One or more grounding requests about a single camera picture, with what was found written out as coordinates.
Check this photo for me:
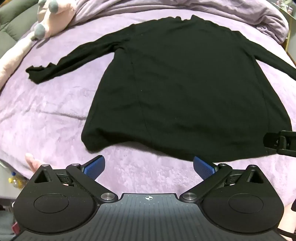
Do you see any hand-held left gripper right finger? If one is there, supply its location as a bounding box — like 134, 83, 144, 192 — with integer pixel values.
180, 156, 270, 204

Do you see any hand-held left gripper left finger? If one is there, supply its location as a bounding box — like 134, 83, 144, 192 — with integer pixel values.
29, 155, 117, 204

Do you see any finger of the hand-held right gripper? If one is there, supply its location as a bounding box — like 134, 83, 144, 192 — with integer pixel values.
263, 130, 296, 158

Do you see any black long-sleeve shirt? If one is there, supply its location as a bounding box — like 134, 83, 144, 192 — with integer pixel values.
25, 14, 296, 163

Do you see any purple bed sheet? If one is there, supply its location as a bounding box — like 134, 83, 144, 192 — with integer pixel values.
0, 16, 296, 210

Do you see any yellow plastic bottle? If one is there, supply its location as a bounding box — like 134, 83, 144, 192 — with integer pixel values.
8, 172, 26, 189

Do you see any purple duvet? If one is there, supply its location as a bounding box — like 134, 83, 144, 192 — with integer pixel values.
72, 0, 289, 44

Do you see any pink plush toy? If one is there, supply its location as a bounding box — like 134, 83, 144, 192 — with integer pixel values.
0, 0, 81, 90

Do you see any grey quilted cushion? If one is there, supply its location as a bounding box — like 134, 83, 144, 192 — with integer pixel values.
0, 0, 40, 57

